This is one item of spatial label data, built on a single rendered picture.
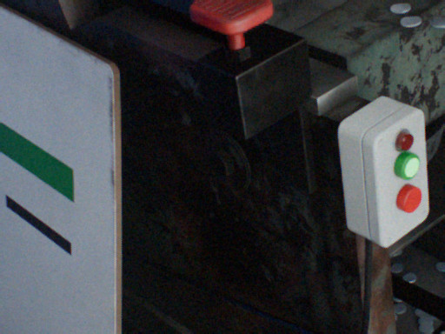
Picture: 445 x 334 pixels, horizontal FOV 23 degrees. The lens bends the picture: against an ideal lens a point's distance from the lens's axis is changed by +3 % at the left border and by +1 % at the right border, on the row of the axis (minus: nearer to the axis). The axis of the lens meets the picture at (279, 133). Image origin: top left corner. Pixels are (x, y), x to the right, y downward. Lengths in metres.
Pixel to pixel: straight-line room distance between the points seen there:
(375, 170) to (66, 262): 0.63
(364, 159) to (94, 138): 0.46
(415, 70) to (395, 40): 0.06
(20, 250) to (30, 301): 0.08
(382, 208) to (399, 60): 0.20
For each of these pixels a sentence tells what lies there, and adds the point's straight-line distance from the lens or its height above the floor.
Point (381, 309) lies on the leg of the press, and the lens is 1.23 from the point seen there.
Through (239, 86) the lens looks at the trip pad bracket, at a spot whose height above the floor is 0.69.
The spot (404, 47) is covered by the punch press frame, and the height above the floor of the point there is 0.62.
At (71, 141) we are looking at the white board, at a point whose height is 0.45.
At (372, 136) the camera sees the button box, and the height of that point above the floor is 0.63.
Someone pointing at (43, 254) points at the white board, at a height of 0.25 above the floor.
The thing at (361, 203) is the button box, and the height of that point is 0.54.
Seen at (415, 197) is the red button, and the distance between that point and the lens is 1.09.
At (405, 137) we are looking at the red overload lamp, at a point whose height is 0.62.
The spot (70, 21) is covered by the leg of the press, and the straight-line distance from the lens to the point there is 1.43.
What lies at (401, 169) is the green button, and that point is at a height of 0.58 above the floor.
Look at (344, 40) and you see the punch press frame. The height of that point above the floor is 0.65.
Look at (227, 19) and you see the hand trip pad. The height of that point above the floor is 0.76.
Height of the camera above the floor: 1.17
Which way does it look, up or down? 32 degrees down
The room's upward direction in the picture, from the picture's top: 8 degrees counter-clockwise
